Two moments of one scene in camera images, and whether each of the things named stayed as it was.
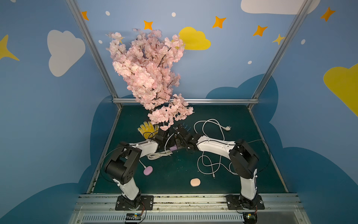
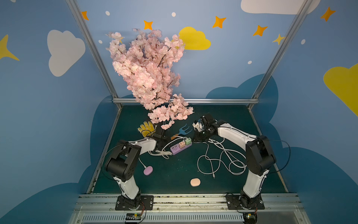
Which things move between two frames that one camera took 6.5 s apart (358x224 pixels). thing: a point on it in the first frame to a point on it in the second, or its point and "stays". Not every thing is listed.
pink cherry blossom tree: [147, 63] stays
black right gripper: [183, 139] to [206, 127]
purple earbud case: [148, 170] stays
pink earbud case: [195, 182] stays
